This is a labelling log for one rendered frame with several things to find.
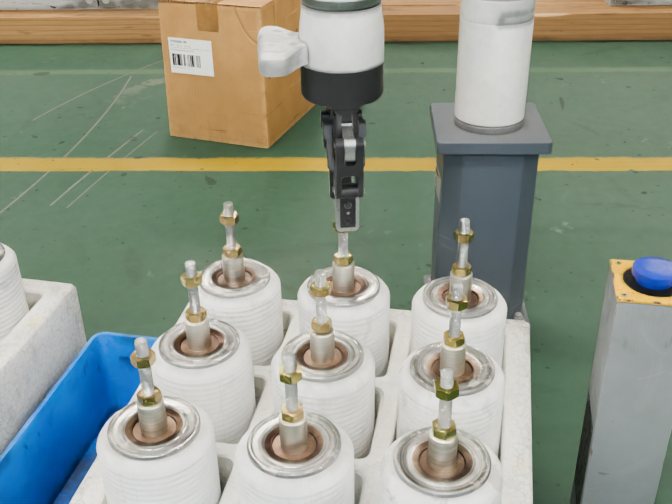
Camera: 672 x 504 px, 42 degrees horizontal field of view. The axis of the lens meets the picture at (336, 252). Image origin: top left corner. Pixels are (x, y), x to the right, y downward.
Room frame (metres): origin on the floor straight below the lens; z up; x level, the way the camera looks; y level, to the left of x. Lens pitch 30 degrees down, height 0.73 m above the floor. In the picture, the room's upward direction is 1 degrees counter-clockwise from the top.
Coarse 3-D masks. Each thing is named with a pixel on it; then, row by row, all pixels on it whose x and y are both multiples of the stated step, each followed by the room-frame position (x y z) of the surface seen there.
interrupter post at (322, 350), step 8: (312, 336) 0.63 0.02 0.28; (320, 336) 0.63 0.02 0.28; (328, 336) 0.63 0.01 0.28; (312, 344) 0.63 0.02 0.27; (320, 344) 0.63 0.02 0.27; (328, 344) 0.63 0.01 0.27; (312, 352) 0.63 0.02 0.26; (320, 352) 0.63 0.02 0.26; (328, 352) 0.63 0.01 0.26; (312, 360) 0.63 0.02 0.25; (320, 360) 0.63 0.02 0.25; (328, 360) 0.63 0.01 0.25
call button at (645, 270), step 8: (648, 256) 0.67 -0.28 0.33; (640, 264) 0.66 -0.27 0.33; (648, 264) 0.66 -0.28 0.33; (656, 264) 0.66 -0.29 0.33; (664, 264) 0.66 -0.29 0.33; (632, 272) 0.66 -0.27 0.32; (640, 272) 0.65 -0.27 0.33; (648, 272) 0.65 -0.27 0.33; (656, 272) 0.65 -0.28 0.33; (664, 272) 0.65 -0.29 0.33; (640, 280) 0.65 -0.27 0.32; (648, 280) 0.64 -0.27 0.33; (656, 280) 0.64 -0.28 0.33; (664, 280) 0.64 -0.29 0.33; (648, 288) 0.64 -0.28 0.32; (656, 288) 0.64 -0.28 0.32; (664, 288) 0.64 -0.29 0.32
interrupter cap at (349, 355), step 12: (300, 336) 0.67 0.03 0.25; (336, 336) 0.67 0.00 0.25; (348, 336) 0.66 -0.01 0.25; (288, 348) 0.65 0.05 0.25; (300, 348) 0.65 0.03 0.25; (336, 348) 0.65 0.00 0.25; (348, 348) 0.65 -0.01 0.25; (360, 348) 0.64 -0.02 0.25; (300, 360) 0.63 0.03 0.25; (336, 360) 0.63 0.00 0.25; (348, 360) 0.63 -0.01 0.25; (360, 360) 0.63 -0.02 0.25; (312, 372) 0.61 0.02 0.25; (324, 372) 0.61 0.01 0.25; (336, 372) 0.61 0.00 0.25; (348, 372) 0.61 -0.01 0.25
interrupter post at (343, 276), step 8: (336, 264) 0.75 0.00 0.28; (352, 264) 0.75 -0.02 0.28; (336, 272) 0.75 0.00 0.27; (344, 272) 0.75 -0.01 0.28; (352, 272) 0.75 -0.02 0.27; (336, 280) 0.75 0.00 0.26; (344, 280) 0.75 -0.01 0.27; (352, 280) 0.75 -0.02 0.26; (336, 288) 0.75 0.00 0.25; (344, 288) 0.75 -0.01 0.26; (352, 288) 0.75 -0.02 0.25
